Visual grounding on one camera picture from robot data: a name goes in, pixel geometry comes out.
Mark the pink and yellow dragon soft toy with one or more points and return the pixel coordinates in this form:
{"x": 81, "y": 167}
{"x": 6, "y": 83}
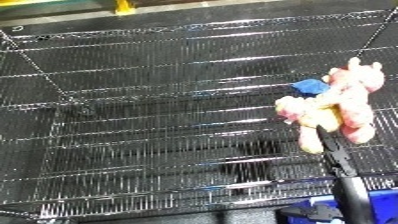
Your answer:
{"x": 349, "y": 110}

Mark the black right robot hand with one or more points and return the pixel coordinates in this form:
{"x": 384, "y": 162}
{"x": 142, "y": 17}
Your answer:
{"x": 349, "y": 196}

